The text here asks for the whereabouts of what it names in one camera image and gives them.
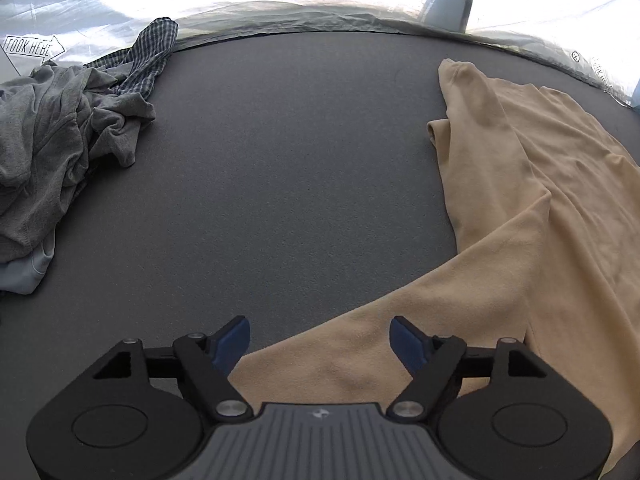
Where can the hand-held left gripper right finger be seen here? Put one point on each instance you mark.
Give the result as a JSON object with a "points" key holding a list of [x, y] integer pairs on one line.
{"points": [[407, 342]]}

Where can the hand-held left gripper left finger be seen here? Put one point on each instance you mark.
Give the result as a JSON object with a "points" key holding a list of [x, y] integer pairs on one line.
{"points": [[231, 342]]}

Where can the tan shirt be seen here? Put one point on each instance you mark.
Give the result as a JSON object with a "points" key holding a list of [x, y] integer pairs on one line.
{"points": [[500, 270]]}

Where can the light blue garment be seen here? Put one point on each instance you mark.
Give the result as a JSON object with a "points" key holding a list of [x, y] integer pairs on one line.
{"points": [[30, 272]]}

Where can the grey shirt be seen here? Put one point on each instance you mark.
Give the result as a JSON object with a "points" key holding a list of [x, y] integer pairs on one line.
{"points": [[45, 150]]}

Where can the plaid shirt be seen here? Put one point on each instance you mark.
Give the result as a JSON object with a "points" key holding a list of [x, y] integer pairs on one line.
{"points": [[150, 50]]}

